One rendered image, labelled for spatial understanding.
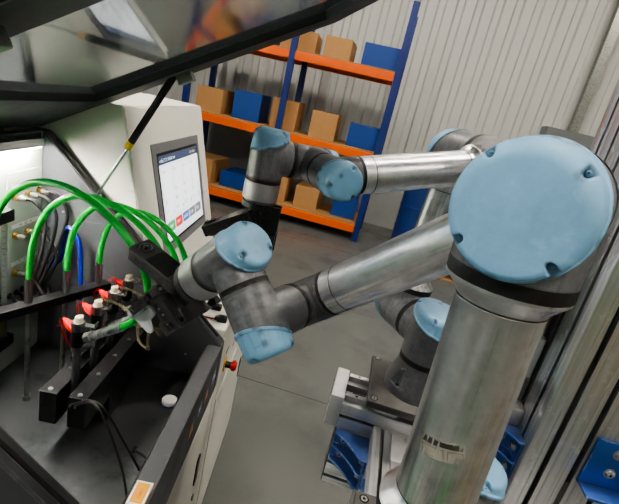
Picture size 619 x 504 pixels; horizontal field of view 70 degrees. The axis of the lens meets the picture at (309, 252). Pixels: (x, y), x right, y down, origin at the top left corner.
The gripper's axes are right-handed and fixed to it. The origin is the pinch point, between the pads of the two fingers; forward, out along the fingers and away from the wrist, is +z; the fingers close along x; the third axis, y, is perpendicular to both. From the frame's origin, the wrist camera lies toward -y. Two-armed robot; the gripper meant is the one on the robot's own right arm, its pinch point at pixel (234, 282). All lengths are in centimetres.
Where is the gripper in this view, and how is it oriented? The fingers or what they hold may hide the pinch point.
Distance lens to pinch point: 103.7
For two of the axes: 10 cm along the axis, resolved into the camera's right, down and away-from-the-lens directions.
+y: 9.7, 2.2, 0.2
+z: -2.2, 9.2, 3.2
